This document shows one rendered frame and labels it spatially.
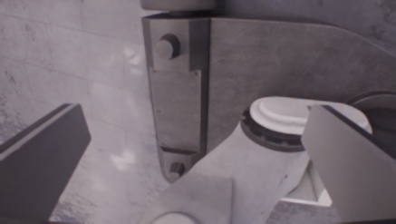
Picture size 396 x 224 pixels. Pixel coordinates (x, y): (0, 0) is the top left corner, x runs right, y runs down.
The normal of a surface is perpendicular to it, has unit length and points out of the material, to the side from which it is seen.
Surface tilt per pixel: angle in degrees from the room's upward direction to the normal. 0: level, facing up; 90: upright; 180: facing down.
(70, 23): 0
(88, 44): 0
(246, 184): 90
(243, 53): 0
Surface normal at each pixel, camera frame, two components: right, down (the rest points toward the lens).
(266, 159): 0.00, -0.86
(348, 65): -0.20, 0.51
